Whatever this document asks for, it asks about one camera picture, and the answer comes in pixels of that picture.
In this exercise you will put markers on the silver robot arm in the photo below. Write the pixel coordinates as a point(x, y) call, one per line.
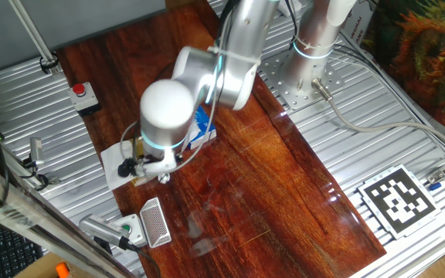
point(168, 104)

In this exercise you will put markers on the blue tissue pack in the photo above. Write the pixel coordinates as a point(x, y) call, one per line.
point(203, 123)

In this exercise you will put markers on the black fuzzy microphone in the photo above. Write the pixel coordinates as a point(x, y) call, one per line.
point(126, 168)

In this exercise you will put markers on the gold tissue pack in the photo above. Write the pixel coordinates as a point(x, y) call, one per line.
point(110, 162)

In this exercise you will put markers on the grey box with green button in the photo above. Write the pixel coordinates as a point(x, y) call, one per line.
point(135, 228)

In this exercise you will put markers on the grey box with red button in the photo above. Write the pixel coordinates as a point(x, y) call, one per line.
point(83, 96)

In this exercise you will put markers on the white ribbed device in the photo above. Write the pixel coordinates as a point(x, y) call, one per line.
point(99, 228)

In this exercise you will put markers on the white printed sign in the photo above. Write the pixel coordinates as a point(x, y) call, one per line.
point(355, 23)

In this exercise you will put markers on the black white fiducial tag board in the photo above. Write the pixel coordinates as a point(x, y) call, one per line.
point(398, 201)

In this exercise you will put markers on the silver clamp with black knob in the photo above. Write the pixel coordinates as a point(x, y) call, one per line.
point(36, 150)

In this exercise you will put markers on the orange tool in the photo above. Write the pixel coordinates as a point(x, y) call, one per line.
point(62, 270)

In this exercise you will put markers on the colourful patterned cloth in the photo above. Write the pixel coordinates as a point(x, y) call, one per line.
point(419, 58)

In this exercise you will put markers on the small blue clip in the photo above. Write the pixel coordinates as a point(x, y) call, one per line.
point(435, 186)

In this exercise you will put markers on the silver stand pole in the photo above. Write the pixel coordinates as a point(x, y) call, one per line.
point(29, 31)

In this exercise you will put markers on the brown cardboard box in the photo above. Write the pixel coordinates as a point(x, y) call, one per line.
point(41, 268)

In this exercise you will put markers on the black keyboard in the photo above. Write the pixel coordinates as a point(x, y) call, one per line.
point(10, 251)

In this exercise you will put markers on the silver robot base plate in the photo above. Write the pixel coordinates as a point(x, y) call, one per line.
point(280, 81)

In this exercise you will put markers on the aluminium frame bar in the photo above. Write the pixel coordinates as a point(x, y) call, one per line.
point(33, 216)

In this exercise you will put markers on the small metal bracket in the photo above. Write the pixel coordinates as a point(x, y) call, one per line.
point(435, 176)

